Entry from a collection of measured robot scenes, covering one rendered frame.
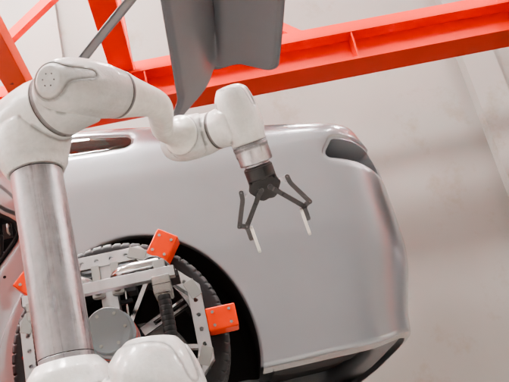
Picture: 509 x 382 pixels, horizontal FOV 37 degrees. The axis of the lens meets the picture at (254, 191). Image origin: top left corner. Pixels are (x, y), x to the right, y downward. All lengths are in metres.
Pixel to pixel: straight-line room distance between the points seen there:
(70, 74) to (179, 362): 0.55
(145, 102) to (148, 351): 0.55
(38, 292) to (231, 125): 0.71
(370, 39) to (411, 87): 1.50
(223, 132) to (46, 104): 0.59
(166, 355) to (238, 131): 0.80
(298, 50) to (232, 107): 3.72
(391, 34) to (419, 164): 1.47
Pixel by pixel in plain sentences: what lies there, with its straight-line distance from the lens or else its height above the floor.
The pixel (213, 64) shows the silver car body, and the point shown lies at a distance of 4.95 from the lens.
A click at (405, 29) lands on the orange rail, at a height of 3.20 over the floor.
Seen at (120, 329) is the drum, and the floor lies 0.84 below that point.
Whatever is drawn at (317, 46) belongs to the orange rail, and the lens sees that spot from 5.61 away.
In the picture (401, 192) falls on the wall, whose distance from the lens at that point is 6.61.
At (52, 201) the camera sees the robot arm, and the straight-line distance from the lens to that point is 1.46.
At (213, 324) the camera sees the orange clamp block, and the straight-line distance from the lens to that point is 2.26.
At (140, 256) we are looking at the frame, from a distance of 2.33.
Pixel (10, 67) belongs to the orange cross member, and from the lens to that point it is 4.10.
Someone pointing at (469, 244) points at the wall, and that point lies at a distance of 6.59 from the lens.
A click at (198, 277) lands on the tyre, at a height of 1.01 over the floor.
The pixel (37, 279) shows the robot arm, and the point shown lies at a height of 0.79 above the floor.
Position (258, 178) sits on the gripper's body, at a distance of 1.89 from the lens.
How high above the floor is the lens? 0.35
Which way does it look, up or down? 21 degrees up
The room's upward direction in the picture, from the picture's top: 14 degrees counter-clockwise
